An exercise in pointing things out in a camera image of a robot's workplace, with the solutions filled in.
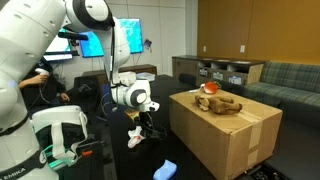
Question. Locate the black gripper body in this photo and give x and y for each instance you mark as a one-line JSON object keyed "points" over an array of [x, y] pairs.
{"points": [[146, 118]]}

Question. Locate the blue sponge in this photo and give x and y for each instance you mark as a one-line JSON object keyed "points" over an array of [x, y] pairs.
{"points": [[165, 170]]}

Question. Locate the brown moose plush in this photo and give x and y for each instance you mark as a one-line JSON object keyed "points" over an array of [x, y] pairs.
{"points": [[218, 104]]}

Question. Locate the red plush toy green leaf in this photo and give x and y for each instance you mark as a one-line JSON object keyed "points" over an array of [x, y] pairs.
{"points": [[210, 87]]}

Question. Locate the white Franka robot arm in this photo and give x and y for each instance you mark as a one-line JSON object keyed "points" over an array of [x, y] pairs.
{"points": [[26, 50]]}

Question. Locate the white cloth with red spot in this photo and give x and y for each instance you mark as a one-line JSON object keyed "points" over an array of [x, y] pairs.
{"points": [[136, 136]]}

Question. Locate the large cardboard box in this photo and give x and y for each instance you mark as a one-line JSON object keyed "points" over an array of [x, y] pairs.
{"points": [[230, 140]]}

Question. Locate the clear plastic bin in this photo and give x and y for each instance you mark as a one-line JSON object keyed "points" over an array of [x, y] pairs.
{"points": [[145, 76]]}

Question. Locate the blue rectangular object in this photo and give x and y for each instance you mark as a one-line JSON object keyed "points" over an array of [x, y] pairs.
{"points": [[105, 90]]}

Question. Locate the black chair back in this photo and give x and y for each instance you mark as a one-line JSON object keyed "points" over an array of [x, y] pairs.
{"points": [[186, 79], [231, 88]]}

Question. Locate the small orange clip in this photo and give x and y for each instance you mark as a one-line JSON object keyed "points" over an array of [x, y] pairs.
{"points": [[87, 153]]}

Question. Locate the black backpack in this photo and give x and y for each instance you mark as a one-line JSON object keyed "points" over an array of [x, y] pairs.
{"points": [[85, 93]]}

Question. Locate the wooden desk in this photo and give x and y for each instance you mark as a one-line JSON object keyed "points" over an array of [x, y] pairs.
{"points": [[93, 73]]}

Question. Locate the white cabinet label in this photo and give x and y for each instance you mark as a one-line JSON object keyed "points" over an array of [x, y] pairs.
{"points": [[218, 76], [203, 72], [235, 80]]}

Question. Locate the white VR headset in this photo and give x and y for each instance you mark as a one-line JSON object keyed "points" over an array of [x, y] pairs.
{"points": [[56, 115]]}

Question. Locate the wooden cabinet with bins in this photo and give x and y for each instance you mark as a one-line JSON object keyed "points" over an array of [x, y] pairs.
{"points": [[226, 66]]}

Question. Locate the person in dark clothes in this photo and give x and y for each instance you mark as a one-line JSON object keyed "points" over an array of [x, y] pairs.
{"points": [[50, 90]]}

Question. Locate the white VR controller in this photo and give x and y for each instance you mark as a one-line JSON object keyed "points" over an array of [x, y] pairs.
{"points": [[41, 71]]}

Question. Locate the green plaid sofa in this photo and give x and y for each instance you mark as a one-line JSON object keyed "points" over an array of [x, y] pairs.
{"points": [[286, 86]]}

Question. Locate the ochre wrist camera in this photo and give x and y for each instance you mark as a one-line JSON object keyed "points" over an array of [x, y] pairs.
{"points": [[132, 115]]}

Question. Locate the small dark wall device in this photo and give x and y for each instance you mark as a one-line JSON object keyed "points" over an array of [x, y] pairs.
{"points": [[147, 44]]}

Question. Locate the wide wall monitor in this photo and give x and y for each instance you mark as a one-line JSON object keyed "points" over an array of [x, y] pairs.
{"points": [[131, 35]]}

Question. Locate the white wall outlet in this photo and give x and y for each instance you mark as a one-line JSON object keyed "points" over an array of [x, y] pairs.
{"points": [[242, 49], [204, 49]]}

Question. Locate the small wall monitor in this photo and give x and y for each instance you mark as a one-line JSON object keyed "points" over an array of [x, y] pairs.
{"points": [[60, 50]]}

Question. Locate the black camera on mount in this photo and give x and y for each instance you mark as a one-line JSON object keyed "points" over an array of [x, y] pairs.
{"points": [[71, 36]]}

